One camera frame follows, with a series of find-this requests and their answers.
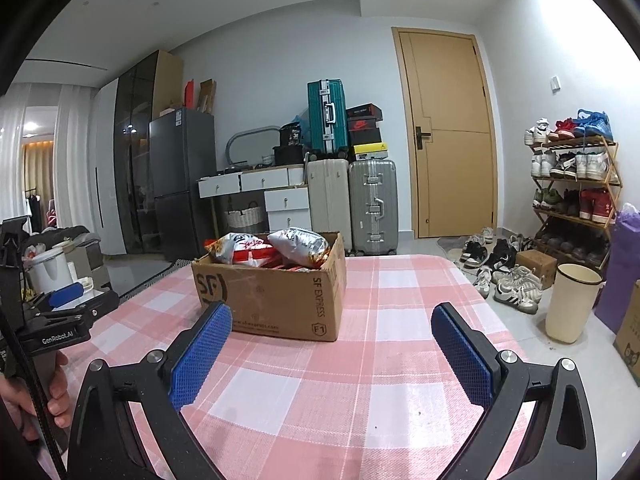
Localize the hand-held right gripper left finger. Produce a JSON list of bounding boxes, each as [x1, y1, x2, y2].
[[67, 302, 234, 480]]

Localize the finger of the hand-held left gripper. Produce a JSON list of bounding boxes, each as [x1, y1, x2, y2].
[[31, 281, 86, 313], [35, 292, 121, 331]]

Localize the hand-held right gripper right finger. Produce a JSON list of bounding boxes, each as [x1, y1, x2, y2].
[[431, 303, 596, 480]]

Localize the brown cardboard box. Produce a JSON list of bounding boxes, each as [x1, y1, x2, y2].
[[191, 231, 347, 343]]

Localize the white red snack packet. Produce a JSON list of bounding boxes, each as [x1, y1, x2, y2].
[[204, 232, 275, 265]]

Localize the large red snack packet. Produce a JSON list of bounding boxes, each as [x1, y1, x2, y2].
[[239, 246, 293, 268]]

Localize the silver orange snack packet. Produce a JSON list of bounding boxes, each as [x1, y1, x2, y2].
[[267, 227, 332, 270]]

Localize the person's left hand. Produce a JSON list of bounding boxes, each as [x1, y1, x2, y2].
[[0, 350, 71, 443]]

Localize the dark clothes pile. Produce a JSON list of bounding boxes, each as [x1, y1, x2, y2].
[[25, 225, 103, 261]]

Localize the pink plaid tablecloth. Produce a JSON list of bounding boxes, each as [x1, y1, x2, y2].
[[60, 254, 538, 480]]

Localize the scattered pairs of shoes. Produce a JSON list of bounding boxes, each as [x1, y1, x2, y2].
[[459, 227, 546, 315]]

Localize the grey doormat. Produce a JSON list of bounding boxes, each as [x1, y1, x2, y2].
[[436, 235, 468, 261]]

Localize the small cardboard box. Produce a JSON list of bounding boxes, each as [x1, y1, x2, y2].
[[515, 249, 558, 290]]

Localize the cream waste bin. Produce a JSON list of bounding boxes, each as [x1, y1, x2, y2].
[[544, 263, 604, 345]]

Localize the white wardrobe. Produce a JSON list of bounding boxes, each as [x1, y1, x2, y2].
[[92, 77, 128, 257]]

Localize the tan curtain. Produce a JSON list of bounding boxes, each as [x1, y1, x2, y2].
[[22, 142, 56, 198]]

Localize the white sheer curtain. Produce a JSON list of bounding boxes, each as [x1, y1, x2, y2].
[[52, 85, 101, 233]]

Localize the white woven basket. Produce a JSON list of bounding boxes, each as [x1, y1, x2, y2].
[[223, 202, 268, 233]]

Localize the dark glass cabinet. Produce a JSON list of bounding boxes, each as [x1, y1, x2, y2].
[[114, 50, 183, 256]]

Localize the dark grey refrigerator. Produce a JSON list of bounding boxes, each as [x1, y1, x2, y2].
[[149, 107, 217, 261]]

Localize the printed cardboard box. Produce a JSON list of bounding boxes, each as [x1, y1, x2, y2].
[[612, 280, 640, 376]]

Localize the tan wooden door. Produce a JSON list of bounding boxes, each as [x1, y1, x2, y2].
[[391, 26, 501, 240]]

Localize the silver suitcase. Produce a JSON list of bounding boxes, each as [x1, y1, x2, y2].
[[348, 159, 399, 257]]

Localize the white dresser with drawers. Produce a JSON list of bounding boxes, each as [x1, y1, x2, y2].
[[197, 165, 313, 233]]

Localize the purple bag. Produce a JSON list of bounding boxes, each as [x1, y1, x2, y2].
[[594, 210, 640, 336]]

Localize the beige suitcase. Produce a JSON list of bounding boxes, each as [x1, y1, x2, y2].
[[306, 158, 353, 255]]

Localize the rows of assorted sneakers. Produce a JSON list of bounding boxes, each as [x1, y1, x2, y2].
[[523, 109, 618, 261]]

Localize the oval grey framed mirror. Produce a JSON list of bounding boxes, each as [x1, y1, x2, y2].
[[226, 127, 281, 163]]

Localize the black storage box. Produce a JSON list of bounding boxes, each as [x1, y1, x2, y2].
[[272, 145, 306, 166]]

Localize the yellow black shoe box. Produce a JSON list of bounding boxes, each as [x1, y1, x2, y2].
[[352, 142, 388, 162]]

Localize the black printed bag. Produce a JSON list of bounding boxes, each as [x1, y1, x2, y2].
[[279, 122, 306, 148]]

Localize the teal suitcase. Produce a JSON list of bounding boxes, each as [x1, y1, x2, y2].
[[307, 79, 348, 157]]

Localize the black cable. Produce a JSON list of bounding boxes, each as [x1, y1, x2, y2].
[[0, 305, 68, 480]]

